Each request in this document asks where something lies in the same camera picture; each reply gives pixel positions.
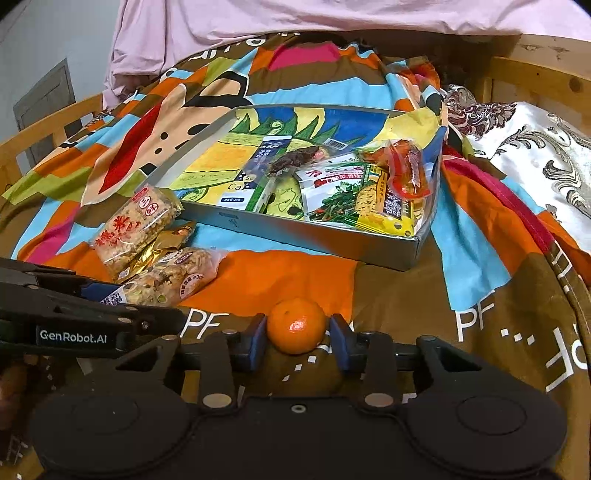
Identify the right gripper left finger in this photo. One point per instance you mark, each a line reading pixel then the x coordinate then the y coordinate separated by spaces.
pixel 227 355

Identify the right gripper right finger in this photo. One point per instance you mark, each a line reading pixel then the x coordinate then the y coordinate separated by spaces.
pixel 369 365

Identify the orange mandarin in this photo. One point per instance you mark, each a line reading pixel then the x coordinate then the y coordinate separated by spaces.
pixel 296 326

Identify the nut brittle snack packet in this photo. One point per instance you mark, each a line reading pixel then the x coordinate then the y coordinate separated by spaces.
pixel 170 280

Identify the glutinous rice cracker packet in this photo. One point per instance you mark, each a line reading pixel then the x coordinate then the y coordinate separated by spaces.
pixel 133 226

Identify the person's left hand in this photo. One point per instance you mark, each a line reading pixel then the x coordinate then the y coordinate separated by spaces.
pixel 12 385

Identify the gold foil snack packet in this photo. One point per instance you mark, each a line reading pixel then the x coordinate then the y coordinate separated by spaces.
pixel 167 241

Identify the yellow seaweed snack packet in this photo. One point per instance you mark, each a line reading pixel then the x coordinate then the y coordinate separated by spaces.
pixel 380 209

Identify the colourful cartoon bedsheet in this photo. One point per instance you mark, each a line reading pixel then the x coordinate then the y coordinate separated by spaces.
pixel 499 276

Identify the blue white milk packet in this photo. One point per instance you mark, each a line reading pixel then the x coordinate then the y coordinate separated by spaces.
pixel 250 188

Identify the green vegetable snack packet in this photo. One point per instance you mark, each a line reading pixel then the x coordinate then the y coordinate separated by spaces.
pixel 337 193

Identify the colourful printed cardboard tray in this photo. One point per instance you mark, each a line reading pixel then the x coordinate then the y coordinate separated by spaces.
pixel 215 155

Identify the red sausage snack packet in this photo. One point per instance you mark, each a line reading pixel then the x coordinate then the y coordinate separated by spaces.
pixel 403 160

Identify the dark dried fruit packet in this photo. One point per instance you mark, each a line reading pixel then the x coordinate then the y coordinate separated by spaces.
pixel 288 162

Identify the floral satin quilt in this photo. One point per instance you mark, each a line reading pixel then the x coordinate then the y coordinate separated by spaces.
pixel 537 150

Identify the pink hanging sheet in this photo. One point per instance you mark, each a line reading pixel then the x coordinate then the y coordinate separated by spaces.
pixel 152 36

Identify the wooden cabinet box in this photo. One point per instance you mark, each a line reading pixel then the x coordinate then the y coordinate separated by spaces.
pixel 549 72

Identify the wooden bed rail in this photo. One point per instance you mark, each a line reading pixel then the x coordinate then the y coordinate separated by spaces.
pixel 52 126

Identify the grey wall panel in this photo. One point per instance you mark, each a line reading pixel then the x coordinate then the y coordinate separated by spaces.
pixel 50 94

